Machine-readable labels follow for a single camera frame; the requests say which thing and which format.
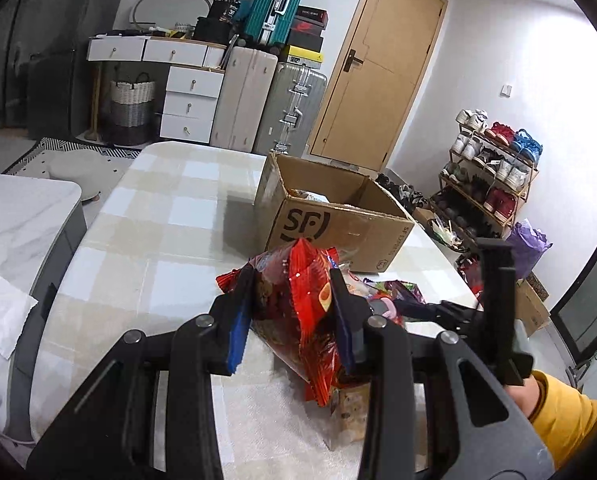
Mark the black bag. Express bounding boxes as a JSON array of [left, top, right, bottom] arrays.
[[193, 0, 242, 43]]

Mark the small cardboard box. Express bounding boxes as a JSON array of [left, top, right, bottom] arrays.
[[412, 206, 440, 227]]

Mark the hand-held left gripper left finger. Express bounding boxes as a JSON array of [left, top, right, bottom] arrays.
[[26, 266, 256, 480]]

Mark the flat brown cardboard carton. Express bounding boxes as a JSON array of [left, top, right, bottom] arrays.
[[515, 280, 551, 337]]

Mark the dark refrigerator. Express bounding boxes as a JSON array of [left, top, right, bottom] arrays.
[[0, 0, 134, 141]]

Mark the plain black shoe box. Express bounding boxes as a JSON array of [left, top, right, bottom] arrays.
[[287, 35, 324, 52]]

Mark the white paper tissue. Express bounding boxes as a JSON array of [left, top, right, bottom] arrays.
[[0, 276, 39, 358]]

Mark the wooden door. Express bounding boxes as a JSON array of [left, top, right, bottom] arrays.
[[311, 0, 448, 171]]

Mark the pile of dark shoes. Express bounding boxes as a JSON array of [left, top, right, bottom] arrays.
[[378, 174, 429, 211]]

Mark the wooden shoe rack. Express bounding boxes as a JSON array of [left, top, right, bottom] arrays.
[[431, 125, 539, 238]]

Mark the yellow and black shoe box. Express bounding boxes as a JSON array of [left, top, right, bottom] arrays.
[[281, 45, 324, 68]]

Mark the brown cardboard box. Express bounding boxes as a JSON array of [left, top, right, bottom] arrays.
[[254, 152, 416, 273]]

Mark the patterned black white rug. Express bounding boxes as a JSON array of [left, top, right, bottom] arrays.
[[3, 137, 144, 177]]

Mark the black framed glass panel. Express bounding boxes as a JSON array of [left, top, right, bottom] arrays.
[[551, 220, 597, 367]]

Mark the teal suitcase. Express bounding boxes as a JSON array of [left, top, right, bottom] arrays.
[[243, 0, 310, 48]]

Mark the red shopping bag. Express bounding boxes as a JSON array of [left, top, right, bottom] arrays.
[[457, 256, 485, 295]]

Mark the purple candy bag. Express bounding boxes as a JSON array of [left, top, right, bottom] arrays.
[[373, 280, 426, 306]]

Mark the person's right forearm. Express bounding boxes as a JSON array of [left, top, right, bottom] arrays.
[[508, 370, 597, 468]]

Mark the grey round stool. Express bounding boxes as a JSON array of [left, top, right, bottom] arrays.
[[51, 150, 129, 202]]

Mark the orange bread packet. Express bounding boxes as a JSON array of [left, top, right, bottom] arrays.
[[323, 382, 374, 448]]

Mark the white drawer dresser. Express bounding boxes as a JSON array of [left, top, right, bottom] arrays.
[[87, 35, 226, 143]]

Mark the red and black shoe box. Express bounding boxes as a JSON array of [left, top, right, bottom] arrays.
[[288, 17, 325, 40]]

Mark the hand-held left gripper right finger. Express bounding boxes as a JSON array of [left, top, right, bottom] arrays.
[[328, 267, 556, 480]]

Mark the silver suitcase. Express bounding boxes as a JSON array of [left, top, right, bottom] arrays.
[[252, 62, 328, 157]]

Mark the white striped snack bag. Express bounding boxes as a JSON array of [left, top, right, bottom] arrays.
[[289, 189, 331, 205]]

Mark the beige suitcase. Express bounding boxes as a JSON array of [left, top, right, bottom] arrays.
[[211, 46, 278, 151]]

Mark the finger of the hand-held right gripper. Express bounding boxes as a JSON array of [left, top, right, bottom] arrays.
[[368, 297, 484, 334]]

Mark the shoe rack with shoes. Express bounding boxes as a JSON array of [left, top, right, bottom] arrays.
[[438, 109, 544, 231]]

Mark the woven laundry basket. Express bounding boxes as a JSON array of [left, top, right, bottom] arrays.
[[101, 72, 158, 145]]

